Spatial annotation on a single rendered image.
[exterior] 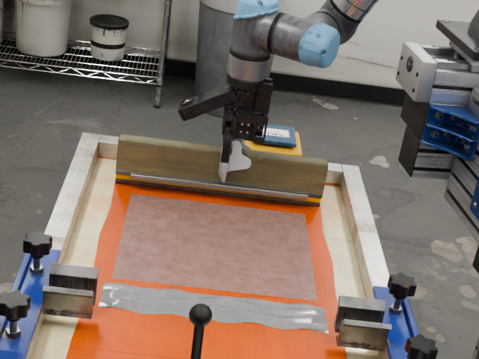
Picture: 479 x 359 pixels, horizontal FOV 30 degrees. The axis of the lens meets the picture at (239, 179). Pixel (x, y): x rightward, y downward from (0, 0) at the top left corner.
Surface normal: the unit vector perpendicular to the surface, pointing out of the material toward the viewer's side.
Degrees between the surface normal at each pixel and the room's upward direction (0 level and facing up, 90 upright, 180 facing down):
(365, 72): 90
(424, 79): 90
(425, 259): 0
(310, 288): 0
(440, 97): 90
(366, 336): 90
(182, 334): 0
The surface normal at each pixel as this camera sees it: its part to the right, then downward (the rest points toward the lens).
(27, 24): -0.37, 0.42
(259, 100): 0.00, 0.45
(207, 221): 0.14, -0.89
